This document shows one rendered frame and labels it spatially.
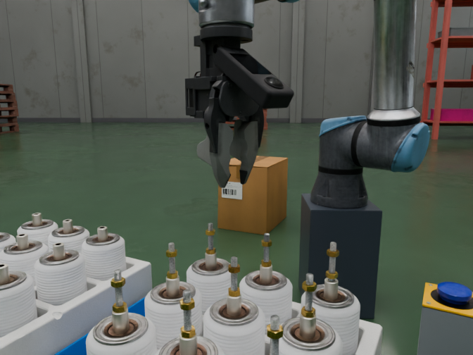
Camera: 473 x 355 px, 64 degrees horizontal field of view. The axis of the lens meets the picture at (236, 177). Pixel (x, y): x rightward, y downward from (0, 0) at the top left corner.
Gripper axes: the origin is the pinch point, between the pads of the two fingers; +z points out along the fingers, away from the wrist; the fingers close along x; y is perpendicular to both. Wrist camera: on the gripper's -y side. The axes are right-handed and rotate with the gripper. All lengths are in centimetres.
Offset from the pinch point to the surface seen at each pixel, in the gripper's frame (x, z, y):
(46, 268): 16.6, 21.6, 37.3
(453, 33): -586, -108, 183
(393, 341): -48, 46, -4
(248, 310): -1.8, 21.0, -0.8
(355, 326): -15.1, 24.4, -11.4
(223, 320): 3.0, 21.0, -0.5
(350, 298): -16.7, 21.0, -9.3
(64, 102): -323, -7, 1070
